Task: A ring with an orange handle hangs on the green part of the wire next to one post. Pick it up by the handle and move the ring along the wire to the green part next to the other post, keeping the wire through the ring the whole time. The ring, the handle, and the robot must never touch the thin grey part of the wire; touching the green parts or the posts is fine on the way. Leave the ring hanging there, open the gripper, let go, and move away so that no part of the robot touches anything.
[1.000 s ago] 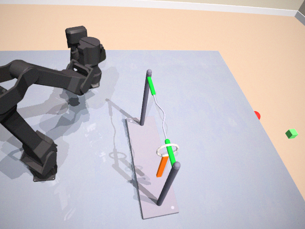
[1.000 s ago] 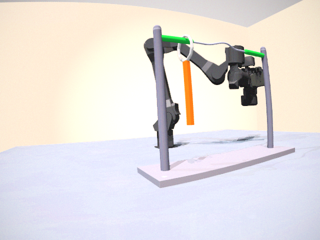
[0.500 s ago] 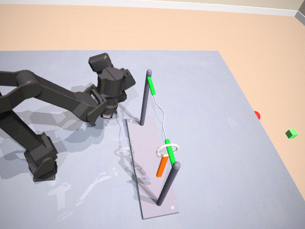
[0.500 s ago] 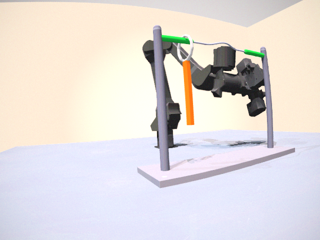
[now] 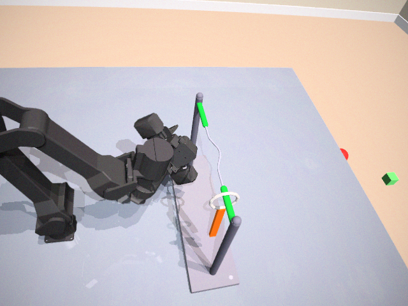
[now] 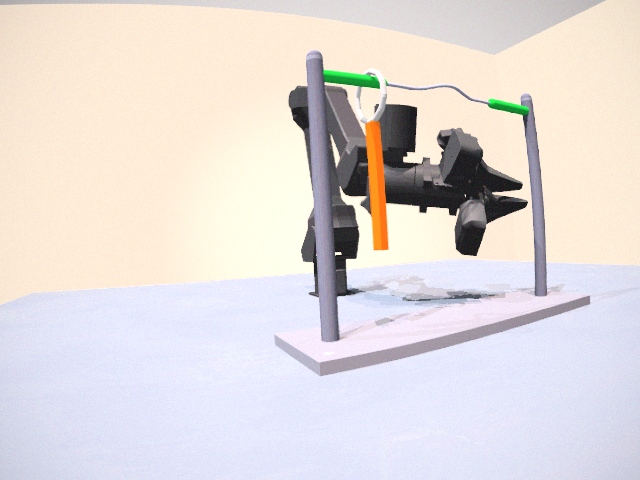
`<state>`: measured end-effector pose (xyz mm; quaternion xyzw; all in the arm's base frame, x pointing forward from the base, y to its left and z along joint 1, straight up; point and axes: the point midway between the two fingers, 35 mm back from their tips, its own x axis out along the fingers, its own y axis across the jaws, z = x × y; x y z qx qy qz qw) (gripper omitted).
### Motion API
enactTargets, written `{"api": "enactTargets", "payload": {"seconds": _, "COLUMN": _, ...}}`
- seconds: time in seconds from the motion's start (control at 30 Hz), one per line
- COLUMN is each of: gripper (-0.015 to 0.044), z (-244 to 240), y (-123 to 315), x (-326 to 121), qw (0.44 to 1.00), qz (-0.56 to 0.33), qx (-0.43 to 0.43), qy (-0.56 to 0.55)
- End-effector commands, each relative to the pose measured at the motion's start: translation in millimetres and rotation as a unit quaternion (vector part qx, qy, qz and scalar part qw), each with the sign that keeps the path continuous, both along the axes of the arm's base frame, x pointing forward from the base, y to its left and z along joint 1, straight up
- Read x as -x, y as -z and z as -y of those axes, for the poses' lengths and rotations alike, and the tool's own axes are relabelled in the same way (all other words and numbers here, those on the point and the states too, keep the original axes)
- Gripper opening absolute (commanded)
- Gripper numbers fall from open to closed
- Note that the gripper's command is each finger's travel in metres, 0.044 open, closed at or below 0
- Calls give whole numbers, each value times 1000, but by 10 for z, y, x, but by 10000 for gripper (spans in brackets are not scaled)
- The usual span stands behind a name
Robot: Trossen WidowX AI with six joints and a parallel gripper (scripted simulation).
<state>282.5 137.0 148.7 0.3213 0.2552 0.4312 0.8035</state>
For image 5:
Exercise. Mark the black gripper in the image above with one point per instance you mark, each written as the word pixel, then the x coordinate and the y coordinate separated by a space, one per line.
pixel 151 126

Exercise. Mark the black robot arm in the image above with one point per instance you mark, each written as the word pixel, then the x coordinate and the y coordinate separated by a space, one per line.
pixel 106 175

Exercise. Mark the orange handle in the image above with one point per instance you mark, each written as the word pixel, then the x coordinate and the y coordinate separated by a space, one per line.
pixel 220 211

